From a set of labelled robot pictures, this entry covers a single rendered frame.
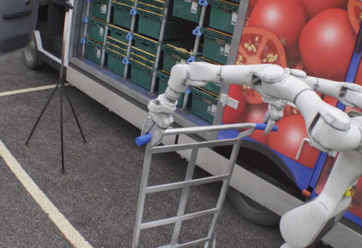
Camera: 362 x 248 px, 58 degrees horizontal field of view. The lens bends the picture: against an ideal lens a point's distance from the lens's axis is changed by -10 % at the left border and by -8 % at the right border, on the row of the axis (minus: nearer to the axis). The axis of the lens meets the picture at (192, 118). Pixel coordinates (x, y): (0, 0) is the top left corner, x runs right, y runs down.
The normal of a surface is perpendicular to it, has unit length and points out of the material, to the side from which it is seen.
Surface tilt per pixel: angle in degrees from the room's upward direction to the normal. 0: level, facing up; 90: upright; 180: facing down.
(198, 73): 85
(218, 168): 90
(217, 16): 91
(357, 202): 90
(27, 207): 0
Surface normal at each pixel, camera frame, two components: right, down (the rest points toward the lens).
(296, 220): -0.80, 0.06
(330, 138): -0.45, 0.36
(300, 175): -0.66, 0.18
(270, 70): -0.18, -0.72
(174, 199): 0.19, -0.90
